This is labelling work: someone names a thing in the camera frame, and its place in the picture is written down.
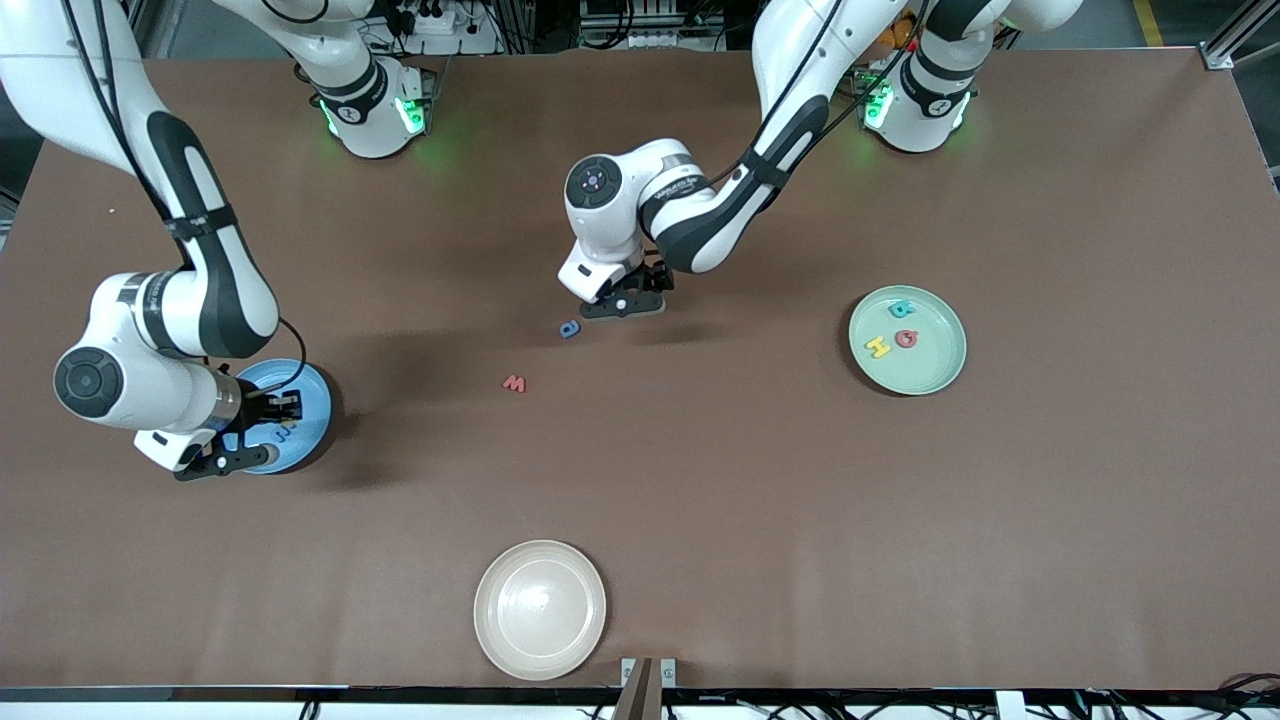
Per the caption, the blue round plate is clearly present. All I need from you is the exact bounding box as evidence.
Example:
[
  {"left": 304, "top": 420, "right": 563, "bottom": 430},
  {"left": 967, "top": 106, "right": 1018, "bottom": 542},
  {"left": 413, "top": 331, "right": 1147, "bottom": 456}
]
[{"left": 210, "top": 359, "right": 334, "bottom": 475}]

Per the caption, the grey equipment box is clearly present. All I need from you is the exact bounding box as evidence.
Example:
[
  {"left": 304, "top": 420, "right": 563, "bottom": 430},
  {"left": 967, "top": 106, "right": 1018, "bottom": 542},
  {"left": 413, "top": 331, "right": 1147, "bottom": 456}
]
[{"left": 578, "top": 0, "right": 731, "bottom": 51}]

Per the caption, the white power strip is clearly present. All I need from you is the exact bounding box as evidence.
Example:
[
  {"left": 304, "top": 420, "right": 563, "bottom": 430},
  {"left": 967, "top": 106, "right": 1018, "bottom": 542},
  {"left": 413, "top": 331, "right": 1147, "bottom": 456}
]
[{"left": 390, "top": 0, "right": 501, "bottom": 56}]

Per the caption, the green round plate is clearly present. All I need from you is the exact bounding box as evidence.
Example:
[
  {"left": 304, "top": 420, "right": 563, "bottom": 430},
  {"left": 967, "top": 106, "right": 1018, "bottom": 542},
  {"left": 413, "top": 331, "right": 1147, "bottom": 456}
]
[{"left": 848, "top": 285, "right": 968, "bottom": 396}]

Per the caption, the beige round plate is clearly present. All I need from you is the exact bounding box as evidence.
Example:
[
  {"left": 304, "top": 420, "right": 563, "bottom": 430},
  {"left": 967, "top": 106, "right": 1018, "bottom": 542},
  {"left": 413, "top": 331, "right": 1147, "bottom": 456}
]
[{"left": 473, "top": 540, "right": 608, "bottom": 683}]

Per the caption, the pile of orange objects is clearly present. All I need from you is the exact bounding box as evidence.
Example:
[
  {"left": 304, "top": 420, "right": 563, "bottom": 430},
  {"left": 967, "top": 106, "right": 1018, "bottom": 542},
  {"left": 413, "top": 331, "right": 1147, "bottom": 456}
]
[{"left": 875, "top": 5, "right": 919, "bottom": 51}]

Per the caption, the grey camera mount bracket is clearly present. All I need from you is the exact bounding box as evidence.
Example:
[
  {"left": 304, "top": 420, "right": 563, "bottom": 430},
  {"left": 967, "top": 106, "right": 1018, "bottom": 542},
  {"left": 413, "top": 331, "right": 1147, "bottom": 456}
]
[{"left": 612, "top": 657, "right": 678, "bottom": 720}]

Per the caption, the aluminium frame post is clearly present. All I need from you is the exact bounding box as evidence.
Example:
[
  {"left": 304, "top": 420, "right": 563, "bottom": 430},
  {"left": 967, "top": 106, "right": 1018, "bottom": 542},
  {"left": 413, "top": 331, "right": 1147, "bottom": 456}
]
[{"left": 1200, "top": 0, "right": 1280, "bottom": 71}]

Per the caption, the black cable bundle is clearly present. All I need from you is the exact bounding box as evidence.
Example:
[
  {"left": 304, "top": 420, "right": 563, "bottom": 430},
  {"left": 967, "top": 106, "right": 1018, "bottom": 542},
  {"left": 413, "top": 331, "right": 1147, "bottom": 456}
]
[{"left": 1210, "top": 672, "right": 1280, "bottom": 716}]

